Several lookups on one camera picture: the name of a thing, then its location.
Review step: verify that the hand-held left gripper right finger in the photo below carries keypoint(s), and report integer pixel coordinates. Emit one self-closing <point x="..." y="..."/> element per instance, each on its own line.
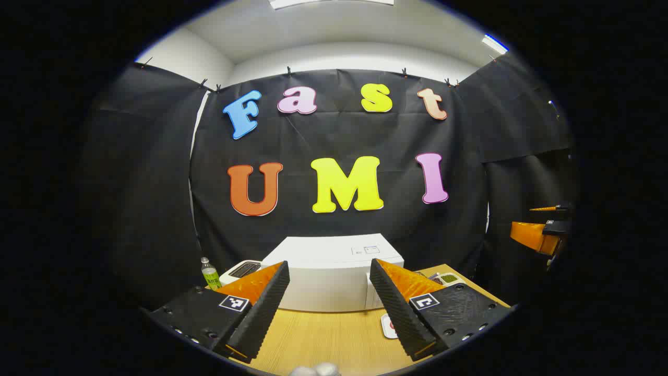
<point x="396" y="308"/>

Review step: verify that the ceiling light panel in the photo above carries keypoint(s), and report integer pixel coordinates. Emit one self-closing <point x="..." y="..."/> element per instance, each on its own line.
<point x="494" y="44"/>
<point x="329" y="3"/>

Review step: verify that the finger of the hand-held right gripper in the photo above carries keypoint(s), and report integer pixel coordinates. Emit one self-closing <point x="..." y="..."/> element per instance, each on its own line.
<point x="548" y="209"/>
<point x="529" y="235"/>

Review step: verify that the green drink bottle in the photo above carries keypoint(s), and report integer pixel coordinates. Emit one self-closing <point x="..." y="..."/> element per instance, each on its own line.
<point x="210" y="274"/>

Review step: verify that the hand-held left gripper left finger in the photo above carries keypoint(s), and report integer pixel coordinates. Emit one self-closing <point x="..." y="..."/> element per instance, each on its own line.
<point x="261" y="313"/>

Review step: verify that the white divided bean dish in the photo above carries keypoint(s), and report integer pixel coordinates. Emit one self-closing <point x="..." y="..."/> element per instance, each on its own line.
<point x="449" y="278"/>

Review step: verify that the white toaster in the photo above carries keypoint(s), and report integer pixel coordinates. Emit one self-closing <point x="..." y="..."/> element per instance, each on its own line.
<point x="229" y="274"/>

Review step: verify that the white square plate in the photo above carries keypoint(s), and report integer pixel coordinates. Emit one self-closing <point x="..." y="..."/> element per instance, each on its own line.
<point x="388" y="330"/>

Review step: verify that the white microwave oven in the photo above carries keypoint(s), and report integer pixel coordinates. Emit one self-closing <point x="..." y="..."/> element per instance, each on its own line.
<point x="323" y="271"/>

